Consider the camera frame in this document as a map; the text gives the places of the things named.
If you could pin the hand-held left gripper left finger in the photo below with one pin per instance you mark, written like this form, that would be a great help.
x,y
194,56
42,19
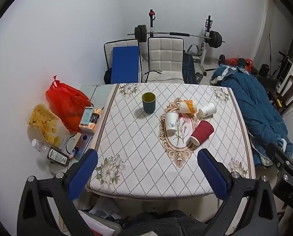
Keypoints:
x,y
83,174

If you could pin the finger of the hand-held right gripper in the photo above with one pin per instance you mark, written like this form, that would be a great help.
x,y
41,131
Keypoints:
x,y
275,153

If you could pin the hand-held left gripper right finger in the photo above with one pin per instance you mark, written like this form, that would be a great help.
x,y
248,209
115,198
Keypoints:
x,y
214,174

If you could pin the red ribbed paper cup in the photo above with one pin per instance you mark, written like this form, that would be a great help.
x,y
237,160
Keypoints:
x,y
201,132

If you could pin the plain white paper cup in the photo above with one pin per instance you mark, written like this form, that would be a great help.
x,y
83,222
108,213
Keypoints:
x,y
206,109

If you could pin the white floral paper cup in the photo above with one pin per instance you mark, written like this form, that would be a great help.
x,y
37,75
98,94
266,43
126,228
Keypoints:
x,y
171,123

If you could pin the orange and white paper cup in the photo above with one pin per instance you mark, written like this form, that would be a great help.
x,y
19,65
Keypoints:
x,y
187,106

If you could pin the dark green cup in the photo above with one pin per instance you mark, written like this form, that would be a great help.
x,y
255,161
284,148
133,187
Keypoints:
x,y
149,102

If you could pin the dark bottle with white label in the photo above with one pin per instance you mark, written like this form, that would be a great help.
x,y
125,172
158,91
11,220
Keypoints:
x,y
58,156

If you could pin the purple flat box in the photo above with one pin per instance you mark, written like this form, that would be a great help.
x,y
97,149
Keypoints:
x,y
83,142

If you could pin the crumpled papers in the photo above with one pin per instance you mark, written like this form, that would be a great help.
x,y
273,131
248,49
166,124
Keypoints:
x,y
104,209

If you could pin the orange flat box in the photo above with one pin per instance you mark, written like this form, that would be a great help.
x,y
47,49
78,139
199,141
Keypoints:
x,y
86,127

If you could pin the clear plastic bottle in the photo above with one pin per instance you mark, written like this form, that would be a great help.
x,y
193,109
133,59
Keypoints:
x,y
38,146

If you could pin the brown wooden chair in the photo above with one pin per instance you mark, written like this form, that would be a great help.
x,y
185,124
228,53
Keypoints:
x,y
290,91

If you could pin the blue quilt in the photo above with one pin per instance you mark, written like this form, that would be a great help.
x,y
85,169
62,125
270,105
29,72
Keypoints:
x,y
254,103

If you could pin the floral diamond pattern tablecloth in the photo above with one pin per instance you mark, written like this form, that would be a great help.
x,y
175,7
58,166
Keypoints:
x,y
136,152

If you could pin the dark jar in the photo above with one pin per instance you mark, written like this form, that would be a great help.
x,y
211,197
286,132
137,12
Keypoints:
x,y
96,116

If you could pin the clear bag of yellow chips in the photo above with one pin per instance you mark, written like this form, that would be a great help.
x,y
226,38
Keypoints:
x,y
47,123

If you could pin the person's dark clothing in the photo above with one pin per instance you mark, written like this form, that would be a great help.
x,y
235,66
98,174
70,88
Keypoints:
x,y
161,223

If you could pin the red plastic bag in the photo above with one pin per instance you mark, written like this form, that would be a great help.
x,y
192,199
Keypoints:
x,y
67,103

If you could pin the black speaker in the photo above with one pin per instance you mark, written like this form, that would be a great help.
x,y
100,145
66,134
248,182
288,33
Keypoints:
x,y
264,70

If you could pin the silver dumbbell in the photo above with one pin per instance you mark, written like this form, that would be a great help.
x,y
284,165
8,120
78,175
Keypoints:
x,y
199,76

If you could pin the black dumbbell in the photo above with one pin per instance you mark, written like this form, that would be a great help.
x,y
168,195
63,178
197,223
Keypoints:
x,y
221,59

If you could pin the dark blue weight bench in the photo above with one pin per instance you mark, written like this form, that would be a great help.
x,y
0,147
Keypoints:
x,y
188,67

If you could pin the white door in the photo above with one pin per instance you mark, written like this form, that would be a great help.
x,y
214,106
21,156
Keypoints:
x,y
274,29

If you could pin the blue board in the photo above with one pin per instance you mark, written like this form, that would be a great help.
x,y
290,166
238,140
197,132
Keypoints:
x,y
125,64

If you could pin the white padded chair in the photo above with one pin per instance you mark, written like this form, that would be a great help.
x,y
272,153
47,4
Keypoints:
x,y
108,54
165,56

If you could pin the barbell with black plates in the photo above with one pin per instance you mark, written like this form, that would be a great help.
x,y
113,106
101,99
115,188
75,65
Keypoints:
x,y
215,39

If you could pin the black exercise frame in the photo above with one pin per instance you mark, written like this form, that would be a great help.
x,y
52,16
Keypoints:
x,y
283,64

